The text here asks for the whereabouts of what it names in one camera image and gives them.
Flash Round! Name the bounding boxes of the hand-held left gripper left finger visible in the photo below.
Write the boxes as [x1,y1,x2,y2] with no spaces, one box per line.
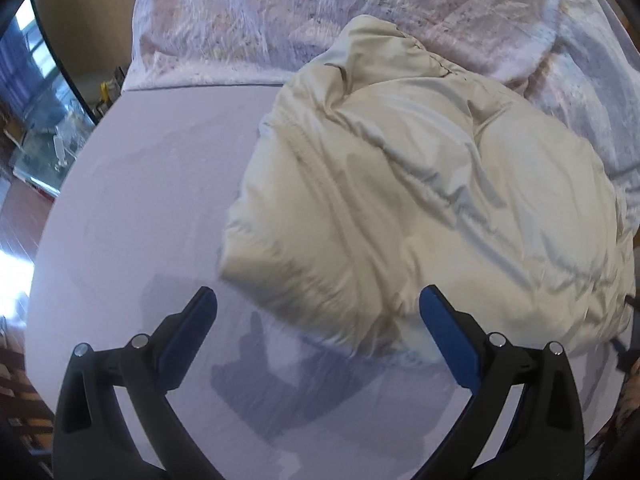
[51,286,223,480]

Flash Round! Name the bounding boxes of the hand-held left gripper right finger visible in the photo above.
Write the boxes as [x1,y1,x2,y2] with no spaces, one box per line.
[417,285,586,480]

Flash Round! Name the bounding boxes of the beige puffer jacket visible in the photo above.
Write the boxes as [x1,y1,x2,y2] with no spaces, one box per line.
[217,14,637,361]

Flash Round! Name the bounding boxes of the bed with lilac sheet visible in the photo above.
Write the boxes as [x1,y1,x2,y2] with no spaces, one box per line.
[22,85,626,480]

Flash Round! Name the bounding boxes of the television cabinet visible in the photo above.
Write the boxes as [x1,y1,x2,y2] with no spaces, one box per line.
[0,110,86,196]

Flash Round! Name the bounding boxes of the flat screen television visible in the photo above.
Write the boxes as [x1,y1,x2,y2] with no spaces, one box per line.
[0,0,96,126]

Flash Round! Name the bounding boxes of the pink floral quilt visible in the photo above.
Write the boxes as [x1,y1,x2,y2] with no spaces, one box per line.
[122,0,640,196]

